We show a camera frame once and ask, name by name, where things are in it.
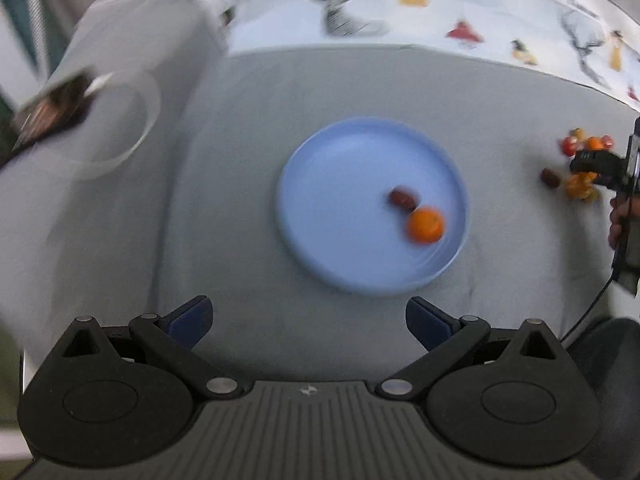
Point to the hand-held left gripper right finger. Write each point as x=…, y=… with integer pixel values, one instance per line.
x=425, y=320

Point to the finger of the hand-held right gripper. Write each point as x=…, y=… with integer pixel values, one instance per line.
x=600, y=162

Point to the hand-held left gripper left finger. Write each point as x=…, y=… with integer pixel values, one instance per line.
x=192, y=317

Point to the orange mandarin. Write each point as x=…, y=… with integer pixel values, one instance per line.
x=577, y=186
x=595, y=143
x=425, y=225

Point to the blue plate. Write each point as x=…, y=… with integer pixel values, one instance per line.
x=345, y=170

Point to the person's right hand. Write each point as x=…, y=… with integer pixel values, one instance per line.
x=622, y=217

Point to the red date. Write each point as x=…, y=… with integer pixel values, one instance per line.
x=403, y=198
x=550, y=178

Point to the clear glass bowl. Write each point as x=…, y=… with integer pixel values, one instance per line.
x=150, y=105

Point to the white printed cloth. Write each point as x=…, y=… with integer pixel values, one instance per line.
x=425, y=20

